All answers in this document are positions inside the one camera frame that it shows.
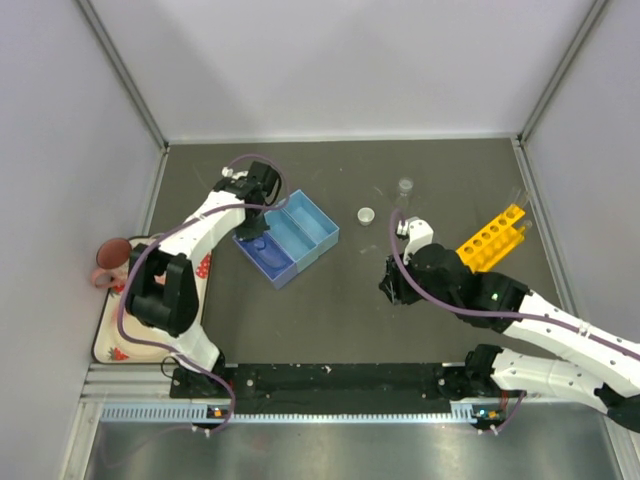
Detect yellow test tube rack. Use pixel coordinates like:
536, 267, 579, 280
456, 205, 526, 273

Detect three-compartment blue organizer box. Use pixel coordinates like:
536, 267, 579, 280
233, 189, 340, 290

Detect blue safety glasses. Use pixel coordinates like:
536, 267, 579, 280
249, 237, 290, 273

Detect small white plastic cup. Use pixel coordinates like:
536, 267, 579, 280
356, 207, 376, 227

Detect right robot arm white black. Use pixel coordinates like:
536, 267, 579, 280
379, 244, 639, 431

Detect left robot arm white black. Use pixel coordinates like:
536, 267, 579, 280
118, 154, 286, 397

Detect bent clear glass tube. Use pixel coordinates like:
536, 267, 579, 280
359, 245, 390, 262

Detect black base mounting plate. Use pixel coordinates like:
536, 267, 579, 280
169, 361, 474, 415

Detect pink patterned mug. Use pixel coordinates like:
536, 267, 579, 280
91, 238, 132, 289

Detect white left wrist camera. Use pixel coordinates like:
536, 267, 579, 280
221, 166, 248, 183

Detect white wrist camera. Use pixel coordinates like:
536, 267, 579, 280
396, 216, 434, 266
221, 166, 248, 183

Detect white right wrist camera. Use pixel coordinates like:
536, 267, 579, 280
396, 216, 434, 266

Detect grey slotted cable duct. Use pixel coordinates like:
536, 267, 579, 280
100, 403, 499, 424

